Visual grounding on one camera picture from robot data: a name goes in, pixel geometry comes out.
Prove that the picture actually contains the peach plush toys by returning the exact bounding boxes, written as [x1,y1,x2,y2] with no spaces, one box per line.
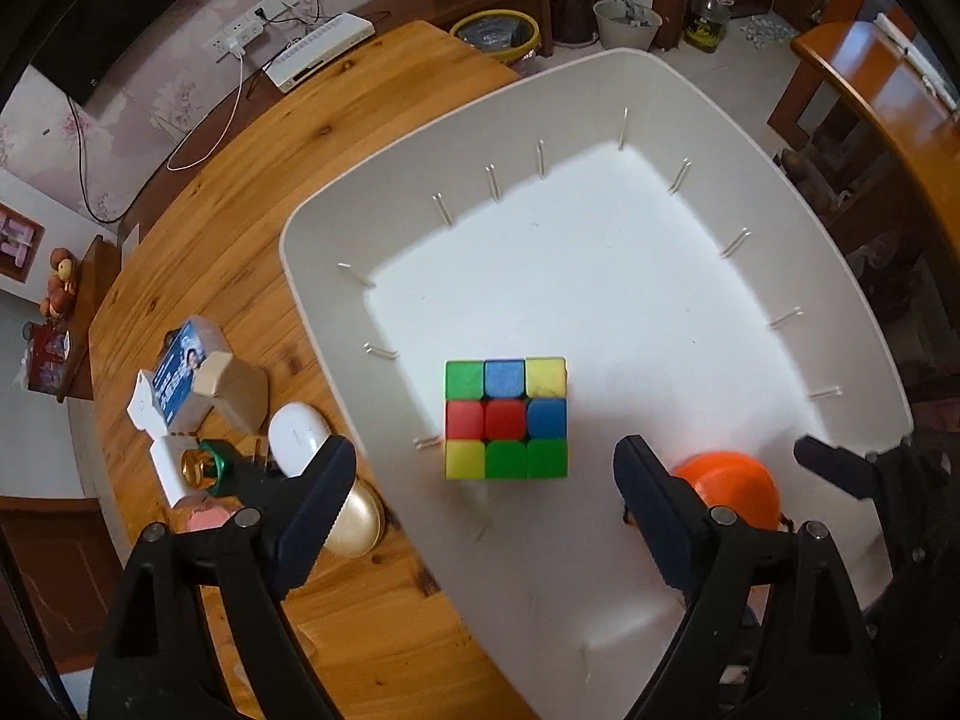
[41,247,80,320]

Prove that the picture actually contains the white set-top box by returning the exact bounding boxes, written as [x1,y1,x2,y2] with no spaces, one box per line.
[268,13,376,93]

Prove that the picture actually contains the orange plastic toy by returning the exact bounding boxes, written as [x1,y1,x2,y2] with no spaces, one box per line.
[671,451,782,533]

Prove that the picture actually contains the white plastic bin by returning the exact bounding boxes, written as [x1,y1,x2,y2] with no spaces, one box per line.
[279,47,914,720]

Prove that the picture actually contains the beige small carton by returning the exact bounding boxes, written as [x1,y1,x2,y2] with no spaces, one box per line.
[193,351,269,436]

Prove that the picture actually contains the multicoloured puzzle cube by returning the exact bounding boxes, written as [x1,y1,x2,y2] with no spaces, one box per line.
[444,357,569,481]

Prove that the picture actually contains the white plastic bucket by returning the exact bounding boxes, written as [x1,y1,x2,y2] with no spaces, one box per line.
[594,0,664,52]

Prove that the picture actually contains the white charger cable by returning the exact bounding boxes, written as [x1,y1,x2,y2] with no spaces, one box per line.
[166,49,250,172]

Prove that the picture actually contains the low wooden cabinet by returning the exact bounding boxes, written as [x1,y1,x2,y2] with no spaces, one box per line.
[56,235,125,402]

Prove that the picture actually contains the blue printed card box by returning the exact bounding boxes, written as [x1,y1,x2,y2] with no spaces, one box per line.
[152,315,226,430]

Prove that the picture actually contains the gold round compact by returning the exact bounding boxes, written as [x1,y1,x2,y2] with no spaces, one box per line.
[322,478,387,558]

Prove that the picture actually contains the yellow cooking oil bottle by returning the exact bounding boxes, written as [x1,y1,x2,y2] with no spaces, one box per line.
[682,0,732,55]

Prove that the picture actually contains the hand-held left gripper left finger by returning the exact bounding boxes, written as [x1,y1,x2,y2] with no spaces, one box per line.
[90,433,358,720]

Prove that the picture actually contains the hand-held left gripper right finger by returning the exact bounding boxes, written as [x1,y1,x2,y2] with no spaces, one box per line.
[613,433,880,720]

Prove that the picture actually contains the wooden television cabinet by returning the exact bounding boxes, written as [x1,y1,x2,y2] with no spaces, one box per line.
[352,0,554,57]

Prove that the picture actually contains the brown wooden door cabinet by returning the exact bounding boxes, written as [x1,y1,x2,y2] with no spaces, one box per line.
[0,495,128,676]

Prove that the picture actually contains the red packet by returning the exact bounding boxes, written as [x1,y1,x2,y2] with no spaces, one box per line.
[21,319,74,392]

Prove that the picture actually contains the yellow trash bin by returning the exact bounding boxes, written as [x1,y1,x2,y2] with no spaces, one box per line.
[450,10,541,65]

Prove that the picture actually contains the white oval earbud case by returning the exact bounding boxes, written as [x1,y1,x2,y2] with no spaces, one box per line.
[268,403,335,479]

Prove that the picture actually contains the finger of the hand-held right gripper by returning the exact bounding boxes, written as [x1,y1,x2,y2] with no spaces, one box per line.
[793,433,942,515]

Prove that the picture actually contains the wooden chair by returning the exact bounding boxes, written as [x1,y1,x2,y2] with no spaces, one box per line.
[766,20,960,286]

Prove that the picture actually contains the white carton box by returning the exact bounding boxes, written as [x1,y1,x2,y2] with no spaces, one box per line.
[126,369,207,509]

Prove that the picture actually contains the black television cable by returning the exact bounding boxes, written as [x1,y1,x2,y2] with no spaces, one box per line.
[66,94,127,224]

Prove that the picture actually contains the white wall shelf unit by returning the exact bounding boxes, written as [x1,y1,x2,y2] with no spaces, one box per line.
[0,169,98,316]

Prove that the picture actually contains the wooden table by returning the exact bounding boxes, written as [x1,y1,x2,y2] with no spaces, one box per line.
[88,20,541,720]

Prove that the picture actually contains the white wall outlet strip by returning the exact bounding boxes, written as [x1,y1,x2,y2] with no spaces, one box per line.
[202,0,301,61]

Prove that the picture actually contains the black flat television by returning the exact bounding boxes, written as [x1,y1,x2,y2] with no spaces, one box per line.
[26,0,316,102]

